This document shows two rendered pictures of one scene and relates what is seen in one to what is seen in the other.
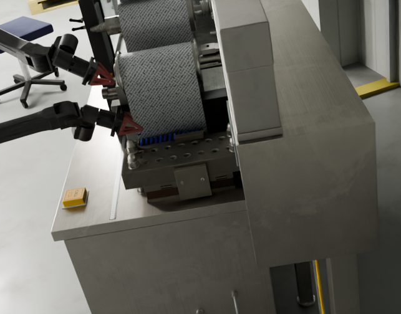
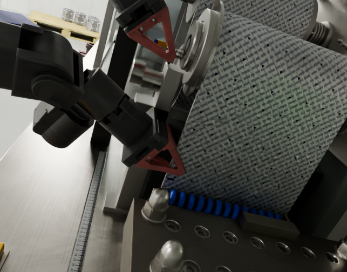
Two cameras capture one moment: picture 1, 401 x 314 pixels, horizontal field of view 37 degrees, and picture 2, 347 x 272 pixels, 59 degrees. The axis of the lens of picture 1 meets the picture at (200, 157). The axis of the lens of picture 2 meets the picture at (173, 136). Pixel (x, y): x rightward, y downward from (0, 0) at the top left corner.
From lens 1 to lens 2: 1.58 m
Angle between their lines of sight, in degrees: 18
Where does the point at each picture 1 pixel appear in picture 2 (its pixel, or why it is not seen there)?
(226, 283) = not seen: outside the picture
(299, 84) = not seen: outside the picture
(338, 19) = not seen: hidden behind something
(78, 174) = (4, 194)
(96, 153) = (51, 163)
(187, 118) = (270, 188)
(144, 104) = (219, 129)
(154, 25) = (254, 12)
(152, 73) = (277, 75)
